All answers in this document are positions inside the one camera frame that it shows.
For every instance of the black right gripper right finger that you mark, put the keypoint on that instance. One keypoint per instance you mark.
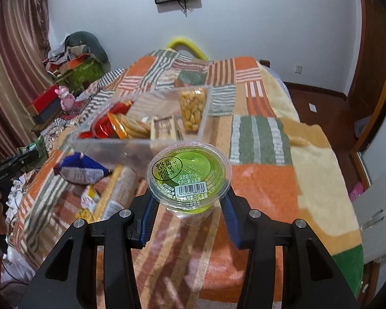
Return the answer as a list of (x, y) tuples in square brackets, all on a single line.
[(311, 278)]

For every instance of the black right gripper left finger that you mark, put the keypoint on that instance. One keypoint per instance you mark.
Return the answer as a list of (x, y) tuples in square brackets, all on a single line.
[(67, 277)]

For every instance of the green jelly cup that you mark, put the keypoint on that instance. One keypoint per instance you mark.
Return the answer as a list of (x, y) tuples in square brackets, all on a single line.
[(189, 179)]

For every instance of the wafer biscuit block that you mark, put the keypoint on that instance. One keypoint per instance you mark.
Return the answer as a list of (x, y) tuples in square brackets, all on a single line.
[(165, 128)]

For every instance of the green snack packet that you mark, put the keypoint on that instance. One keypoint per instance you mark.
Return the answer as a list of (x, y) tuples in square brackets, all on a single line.
[(42, 154)]

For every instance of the blue orange snack bag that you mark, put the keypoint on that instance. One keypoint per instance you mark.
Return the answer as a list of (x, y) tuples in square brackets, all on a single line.
[(78, 168)]

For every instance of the yellow snack bag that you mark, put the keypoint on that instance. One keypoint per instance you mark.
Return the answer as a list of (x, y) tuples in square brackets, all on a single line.
[(89, 200)]

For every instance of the red box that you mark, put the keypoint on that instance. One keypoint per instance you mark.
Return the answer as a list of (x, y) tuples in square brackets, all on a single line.
[(45, 105)]

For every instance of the pink plush toy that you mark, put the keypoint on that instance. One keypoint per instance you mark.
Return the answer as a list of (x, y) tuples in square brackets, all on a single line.
[(67, 99)]

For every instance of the long wafer biscuit pack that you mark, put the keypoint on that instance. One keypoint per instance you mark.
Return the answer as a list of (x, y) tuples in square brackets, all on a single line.
[(118, 193)]

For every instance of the striped red curtain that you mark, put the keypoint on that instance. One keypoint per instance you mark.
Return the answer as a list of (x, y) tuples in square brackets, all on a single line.
[(24, 44)]

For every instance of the red snack bag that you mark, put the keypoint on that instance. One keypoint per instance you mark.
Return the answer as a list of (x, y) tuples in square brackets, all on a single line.
[(102, 128)]

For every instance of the patchwork orange green blanket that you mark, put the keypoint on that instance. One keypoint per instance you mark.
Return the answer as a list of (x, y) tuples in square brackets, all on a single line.
[(282, 167)]

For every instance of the clear plastic storage bin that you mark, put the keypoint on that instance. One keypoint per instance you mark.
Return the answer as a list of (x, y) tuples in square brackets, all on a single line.
[(137, 153)]

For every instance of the pile of clothes and boxes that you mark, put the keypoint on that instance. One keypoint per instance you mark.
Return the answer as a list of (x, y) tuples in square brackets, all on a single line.
[(78, 62)]

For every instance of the clear bag yellow nuts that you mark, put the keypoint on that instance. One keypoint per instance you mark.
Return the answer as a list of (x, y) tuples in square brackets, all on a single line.
[(192, 105)]

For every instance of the yellow curved tube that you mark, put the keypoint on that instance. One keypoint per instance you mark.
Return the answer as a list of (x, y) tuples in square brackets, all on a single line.
[(188, 44)]

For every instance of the brown wooden door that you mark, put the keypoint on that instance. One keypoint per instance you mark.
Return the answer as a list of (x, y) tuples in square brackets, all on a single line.
[(367, 97)]

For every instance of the white wall socket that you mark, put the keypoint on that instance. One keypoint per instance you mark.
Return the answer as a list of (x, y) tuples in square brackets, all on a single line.
[(298, 69)]

